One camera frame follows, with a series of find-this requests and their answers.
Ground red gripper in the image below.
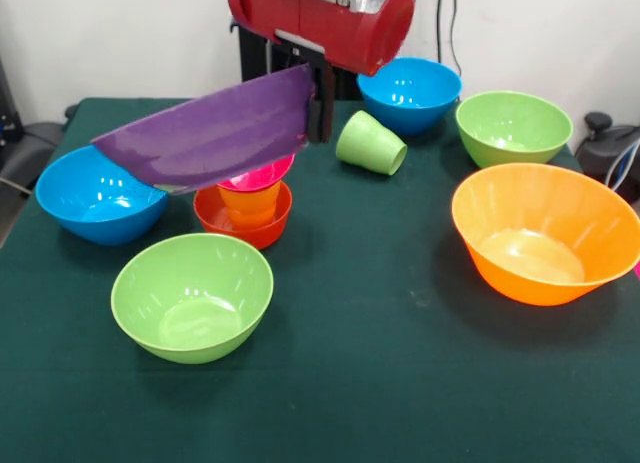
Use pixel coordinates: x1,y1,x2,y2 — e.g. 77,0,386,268
226,0,417,145

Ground green plastic cup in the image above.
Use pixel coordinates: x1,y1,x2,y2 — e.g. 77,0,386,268
335,109,409,177

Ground small pink plastic bowl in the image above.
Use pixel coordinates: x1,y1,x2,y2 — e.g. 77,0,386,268
217,152,297,193

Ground purple plastic bowl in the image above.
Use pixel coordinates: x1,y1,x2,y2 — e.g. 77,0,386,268
91,62,318,197

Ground orange plastic cup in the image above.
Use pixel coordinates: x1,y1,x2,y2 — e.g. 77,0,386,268
217,180,282,230

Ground small red-orange plastic bowl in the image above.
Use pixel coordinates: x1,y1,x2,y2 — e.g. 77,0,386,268
193,181,294,251

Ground blue plastic bowl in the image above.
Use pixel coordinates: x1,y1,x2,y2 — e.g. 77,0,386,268
34,145,170,247
356,56,463,137

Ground green plastic bowl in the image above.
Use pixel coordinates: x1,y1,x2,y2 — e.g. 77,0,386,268
110,233,275,366
454,90,574,169

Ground large orange plastic bowl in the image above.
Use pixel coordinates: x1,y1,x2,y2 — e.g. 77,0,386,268
451,162,640,307

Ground dark green tablecloth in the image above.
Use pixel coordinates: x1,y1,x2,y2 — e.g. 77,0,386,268
0,96,640,463

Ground grey pedestal leg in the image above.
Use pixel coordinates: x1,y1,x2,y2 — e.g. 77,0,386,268
574,111,640,202
0,120,66,194

